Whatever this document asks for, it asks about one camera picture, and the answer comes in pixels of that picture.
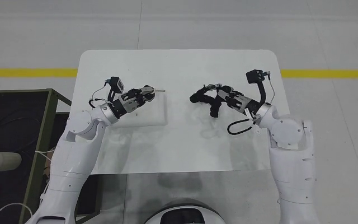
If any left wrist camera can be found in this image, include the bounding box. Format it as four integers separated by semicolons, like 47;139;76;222
107;76;125;103

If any olive metal frame cart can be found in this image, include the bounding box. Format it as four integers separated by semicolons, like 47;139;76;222
0;88;102;224

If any thin white cable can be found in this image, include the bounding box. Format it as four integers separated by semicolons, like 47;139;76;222
34;147;56;162
0;202;33;218

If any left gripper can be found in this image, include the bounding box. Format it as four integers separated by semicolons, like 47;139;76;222
99;85;156;124

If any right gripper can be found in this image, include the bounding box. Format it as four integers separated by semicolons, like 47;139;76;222
205;83;271;122

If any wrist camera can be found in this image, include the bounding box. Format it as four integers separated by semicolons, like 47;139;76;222
107;76;125;103
245;69;271;105

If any robot body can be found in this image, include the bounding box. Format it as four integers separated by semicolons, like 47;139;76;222
143;198;227;224

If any pale grey cylinder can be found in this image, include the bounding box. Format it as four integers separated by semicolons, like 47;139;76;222
0;152;22;172

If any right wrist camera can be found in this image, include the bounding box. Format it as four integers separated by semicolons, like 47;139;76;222
245;69;271;105

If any black cable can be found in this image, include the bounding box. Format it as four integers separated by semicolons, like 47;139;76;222
227;118;254;136

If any white foam pad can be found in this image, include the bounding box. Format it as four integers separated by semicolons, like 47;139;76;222
111;91;169;129

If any thin grey cable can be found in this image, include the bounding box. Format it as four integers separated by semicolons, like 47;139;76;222
88;85;109;109

